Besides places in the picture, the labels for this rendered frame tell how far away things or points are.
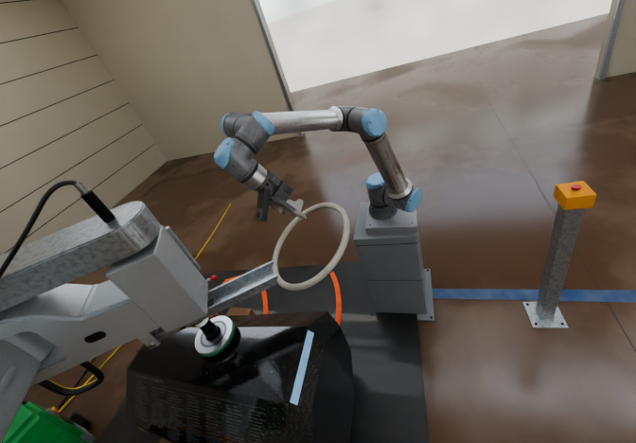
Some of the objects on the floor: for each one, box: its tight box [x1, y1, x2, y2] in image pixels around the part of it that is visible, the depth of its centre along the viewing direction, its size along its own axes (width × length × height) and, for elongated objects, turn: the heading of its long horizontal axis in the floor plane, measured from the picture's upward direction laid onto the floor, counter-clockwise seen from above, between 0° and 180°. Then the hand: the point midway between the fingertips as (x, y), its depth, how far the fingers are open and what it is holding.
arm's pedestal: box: [353, 202, 434, 321], centre depth 227 cm, size 50×50×85 cm
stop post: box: [522, 181, 596, 328], centre depth 174 cm, size 20×20×109 cm
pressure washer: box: [2, 400, 97, 443], centre depth 200 cm, size 35×35×87 cm
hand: (293, 218), depth 112 cm, fingers open, 14 cm apart
